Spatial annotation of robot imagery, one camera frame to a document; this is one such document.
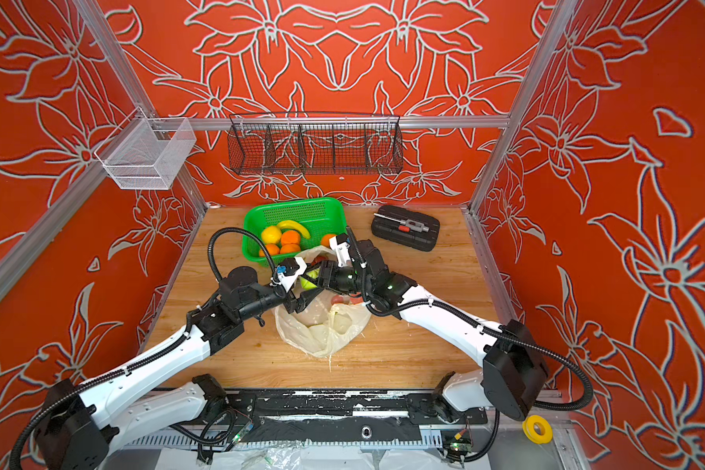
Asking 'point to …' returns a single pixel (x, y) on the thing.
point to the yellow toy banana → (293, 224)
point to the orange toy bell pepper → (290, 237)
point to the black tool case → (405, 226)
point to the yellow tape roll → (529, 430)
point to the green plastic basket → (323, 218)
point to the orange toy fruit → (272, 249)
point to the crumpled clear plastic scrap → (282, 457)
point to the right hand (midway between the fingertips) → (301, 278)
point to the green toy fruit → (306, 284)
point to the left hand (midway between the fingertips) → (314, 271)
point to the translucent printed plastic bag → (330, 322)
